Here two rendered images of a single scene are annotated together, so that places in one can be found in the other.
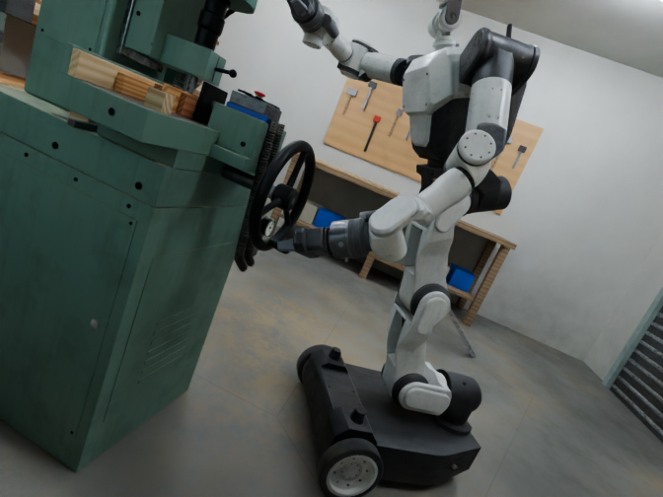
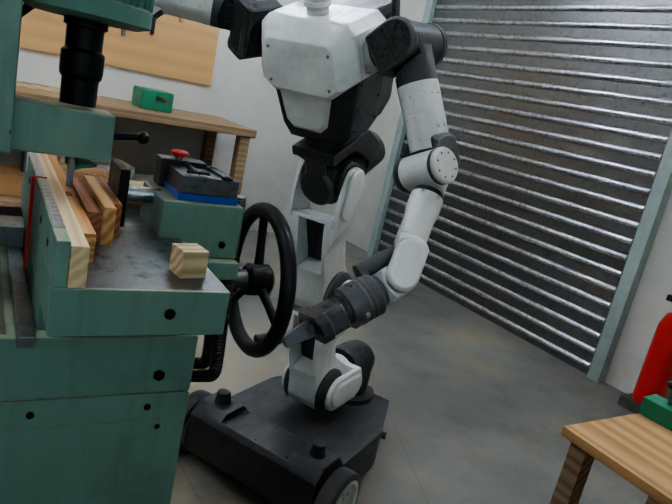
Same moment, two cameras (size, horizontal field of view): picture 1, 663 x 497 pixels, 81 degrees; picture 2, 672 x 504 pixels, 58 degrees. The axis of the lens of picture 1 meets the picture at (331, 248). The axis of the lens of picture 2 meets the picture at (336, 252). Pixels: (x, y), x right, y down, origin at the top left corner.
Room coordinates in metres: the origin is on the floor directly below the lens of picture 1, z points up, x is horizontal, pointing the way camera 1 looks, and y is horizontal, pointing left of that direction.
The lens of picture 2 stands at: (0.07, 0.82, 1.17)
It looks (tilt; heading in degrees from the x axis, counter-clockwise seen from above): 14 degrees down; 316
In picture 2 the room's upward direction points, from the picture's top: 13 degrees clockwise
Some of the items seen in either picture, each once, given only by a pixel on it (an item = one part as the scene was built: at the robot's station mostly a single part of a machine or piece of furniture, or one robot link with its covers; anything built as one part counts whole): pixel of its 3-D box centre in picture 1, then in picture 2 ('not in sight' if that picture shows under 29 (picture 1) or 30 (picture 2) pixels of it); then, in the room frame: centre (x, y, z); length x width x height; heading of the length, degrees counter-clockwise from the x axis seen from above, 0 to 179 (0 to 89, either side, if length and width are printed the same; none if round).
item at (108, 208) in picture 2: (191, 106); (96, 207); (0.98, 0.46, 0.93); 0.21 x 0.02 x 0.06; 168
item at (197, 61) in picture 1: (192, 63); (59, 133); (1.02, 0.51, 1.03); 0.14 x 0.07 x 0.09; 78
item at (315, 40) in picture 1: (317, 26); not in sight; (1.33, 0.31, 1.30); 0.11 x 0.11 x 0.11; 78
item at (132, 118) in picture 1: (213, 140); (134, 241); (0.99, 0.38, 0.87); 0.61 x 0.30 x 0.06; 168
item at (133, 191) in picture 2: (220, 108); (136, 193); (0.99, 0.39, 0.95); 0.09 x 0.07 x 0.09; 168
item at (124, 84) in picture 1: (204, 113); (61, 192); (1.10, 0.47, 0.92); 0.59 x 0.02 x 0.04; 168
